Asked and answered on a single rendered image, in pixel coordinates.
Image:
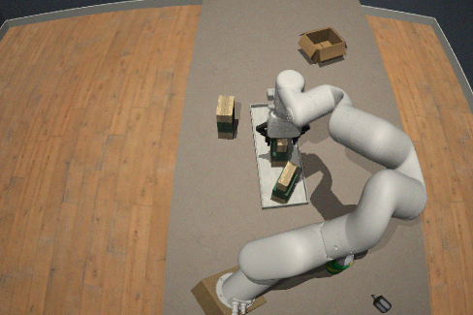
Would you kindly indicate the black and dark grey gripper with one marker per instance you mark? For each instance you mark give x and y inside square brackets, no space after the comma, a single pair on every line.
[279,128]

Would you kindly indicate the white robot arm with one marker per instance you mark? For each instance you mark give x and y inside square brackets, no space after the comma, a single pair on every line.
[387,194]

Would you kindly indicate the green and yellow drink can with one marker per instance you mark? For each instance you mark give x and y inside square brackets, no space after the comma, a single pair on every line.
[339,264]

